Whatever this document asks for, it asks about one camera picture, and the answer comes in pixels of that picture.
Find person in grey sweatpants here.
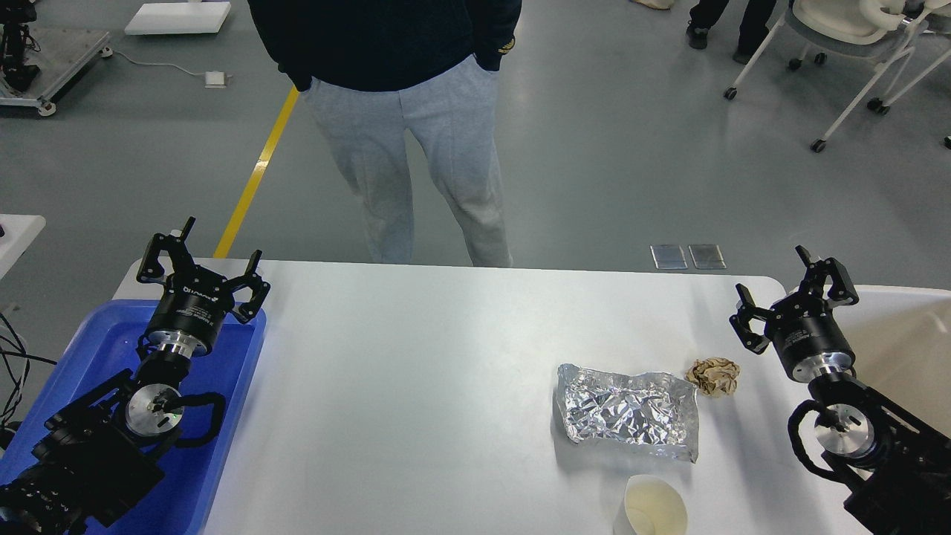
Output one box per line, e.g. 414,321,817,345
248,1,523,268

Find crumpled silver foil bag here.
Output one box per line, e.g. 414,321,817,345
554,363,700,464

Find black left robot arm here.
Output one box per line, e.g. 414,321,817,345
2,218,270,534

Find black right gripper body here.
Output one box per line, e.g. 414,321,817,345
765,292,855,383

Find floor metal plate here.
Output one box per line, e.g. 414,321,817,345
649,244,687,270
687,244,727,270

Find white plastic bin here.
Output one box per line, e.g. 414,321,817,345
834,285,950,435

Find metal cart with robot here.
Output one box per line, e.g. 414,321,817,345
1,1,114,117

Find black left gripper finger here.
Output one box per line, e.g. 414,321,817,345
136,217,198,285
223,250,270,324

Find white side table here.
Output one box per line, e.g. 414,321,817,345
1,213,47,279

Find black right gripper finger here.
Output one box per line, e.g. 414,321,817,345
728,283,775,354
795,246,860,307

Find left floor metal plate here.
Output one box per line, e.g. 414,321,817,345
649,244,687,270

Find crumpled brown paper ball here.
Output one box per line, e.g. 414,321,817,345
685,357,741,398

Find right floor metal plate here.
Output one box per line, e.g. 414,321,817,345
687,244,727,270

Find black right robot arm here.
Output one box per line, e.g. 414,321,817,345
728,246,950,534

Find white power adapter with cable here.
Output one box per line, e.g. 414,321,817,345
111,48,230,88

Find white office chair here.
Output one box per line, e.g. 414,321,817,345
724,1,949,153

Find black cables at left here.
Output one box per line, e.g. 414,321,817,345
0,312,59,450

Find white flat board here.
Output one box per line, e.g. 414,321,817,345
123,1,232,35

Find blue plastic bin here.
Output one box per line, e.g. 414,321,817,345
0,299,267,535

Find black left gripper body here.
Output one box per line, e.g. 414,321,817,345
145,270,247,356

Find white paper cup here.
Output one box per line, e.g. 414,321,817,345
612,475,687,534

